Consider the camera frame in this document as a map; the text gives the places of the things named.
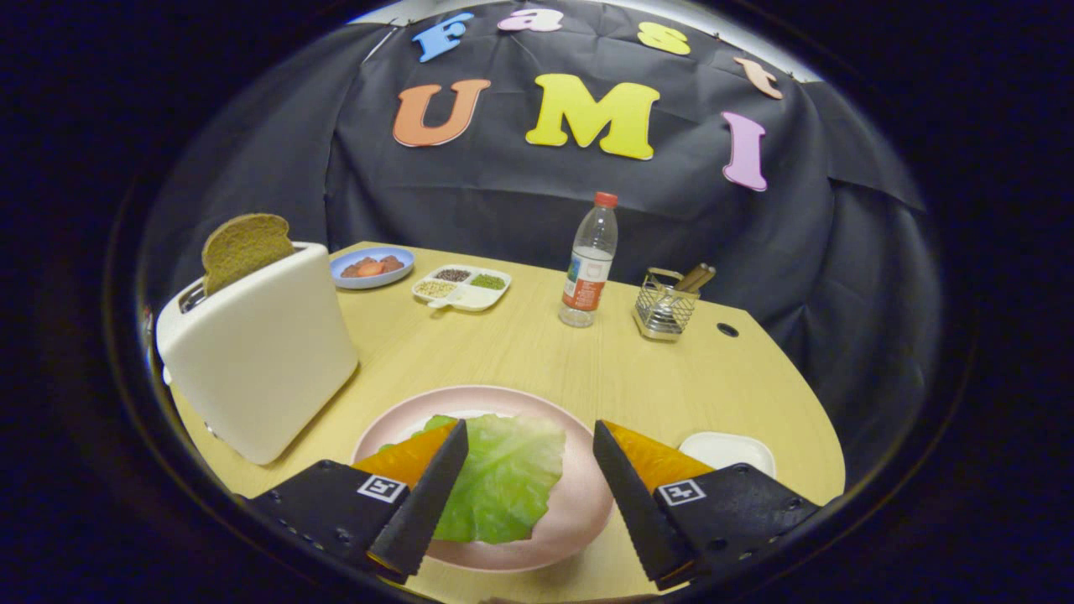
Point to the brown toast slice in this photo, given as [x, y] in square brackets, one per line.
[243, 247]

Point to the black backdrop cloth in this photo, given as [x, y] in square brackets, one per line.
[503, 210]

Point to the clear plastic water bottle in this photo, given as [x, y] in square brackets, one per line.
[587, 268]

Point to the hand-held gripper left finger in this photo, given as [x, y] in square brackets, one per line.
[428, 503]

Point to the pink round plate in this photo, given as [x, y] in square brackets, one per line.
[579, 503]

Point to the blue plate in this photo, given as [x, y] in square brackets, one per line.
[348, 281]

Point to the white toaster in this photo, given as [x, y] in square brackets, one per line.
[260, 361]

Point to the green lettuce leaf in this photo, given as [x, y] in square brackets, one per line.
[503, 478]

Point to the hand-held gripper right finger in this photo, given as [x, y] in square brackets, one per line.
[629, 503]

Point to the white square plate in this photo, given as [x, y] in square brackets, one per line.
[730, 453]

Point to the red food pieces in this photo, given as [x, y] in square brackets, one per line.
[369, 268]

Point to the white divided seed tray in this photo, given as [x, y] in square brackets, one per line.
[466, 298]

